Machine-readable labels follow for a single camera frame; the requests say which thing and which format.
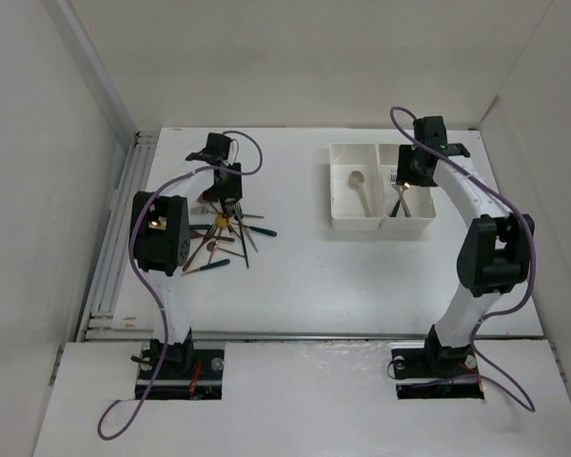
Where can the rose gold fork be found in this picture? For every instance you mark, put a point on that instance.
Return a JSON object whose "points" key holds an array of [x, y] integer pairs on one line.
{"points": [[226, 235]]}

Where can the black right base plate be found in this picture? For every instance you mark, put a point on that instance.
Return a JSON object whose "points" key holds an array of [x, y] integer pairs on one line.
{"points": [[426, 373]]}

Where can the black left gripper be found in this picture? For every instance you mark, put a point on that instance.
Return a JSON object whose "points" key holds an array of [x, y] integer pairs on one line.
{"points": [[231, 190]]}

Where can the rose gold spoon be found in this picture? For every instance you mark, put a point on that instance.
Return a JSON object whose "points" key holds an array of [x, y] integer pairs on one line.
{"points": [[213, 248]]}

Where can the white plastic spoon bin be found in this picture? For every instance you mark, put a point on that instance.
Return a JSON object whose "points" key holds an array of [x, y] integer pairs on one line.
{"points": [[346, 210]]}

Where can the white plastic fork bin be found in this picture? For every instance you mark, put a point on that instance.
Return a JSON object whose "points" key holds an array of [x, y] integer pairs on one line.
{"points": [[417, 212]]}

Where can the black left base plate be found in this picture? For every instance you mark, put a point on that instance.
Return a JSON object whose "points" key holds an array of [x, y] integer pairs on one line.
{"points": [[203, 380]]}

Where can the aluminium front rail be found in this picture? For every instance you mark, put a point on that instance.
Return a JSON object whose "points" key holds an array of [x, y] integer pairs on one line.
{"points": [[111, 335]]}

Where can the black handled silver fork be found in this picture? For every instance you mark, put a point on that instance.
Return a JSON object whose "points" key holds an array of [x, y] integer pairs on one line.
{"points": [[239, 218]]}

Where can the copper brown fork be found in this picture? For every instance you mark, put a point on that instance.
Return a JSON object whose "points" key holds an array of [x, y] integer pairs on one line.
{"points": [[206, 238]]}

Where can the green handled gold fork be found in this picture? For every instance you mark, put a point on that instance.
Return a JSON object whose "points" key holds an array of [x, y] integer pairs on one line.
{"points": [[263, 231]]}

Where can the green handled gold spoon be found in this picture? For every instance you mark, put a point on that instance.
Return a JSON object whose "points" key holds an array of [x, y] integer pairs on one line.
{"points": [[213, 265]]}

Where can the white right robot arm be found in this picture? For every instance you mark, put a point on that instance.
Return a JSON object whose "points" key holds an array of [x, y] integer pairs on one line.
{"points": [[498, 250]]}

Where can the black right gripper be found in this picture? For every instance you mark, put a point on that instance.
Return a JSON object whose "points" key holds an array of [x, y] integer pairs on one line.
{"points": [[404, 174]]}

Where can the aluminium side rail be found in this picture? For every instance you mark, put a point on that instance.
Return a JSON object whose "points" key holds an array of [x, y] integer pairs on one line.
{"points": [[112, 260]]}

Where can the silver spoon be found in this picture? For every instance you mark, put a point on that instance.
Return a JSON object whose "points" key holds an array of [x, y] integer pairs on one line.
{"points": [[356, 181]]}

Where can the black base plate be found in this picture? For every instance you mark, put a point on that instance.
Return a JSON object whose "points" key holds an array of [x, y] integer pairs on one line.
{"points": [[203, 380], [426, 373]]}

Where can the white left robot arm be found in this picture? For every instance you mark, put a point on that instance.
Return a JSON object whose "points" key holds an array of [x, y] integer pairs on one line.
{"points": [[159, 234]]}

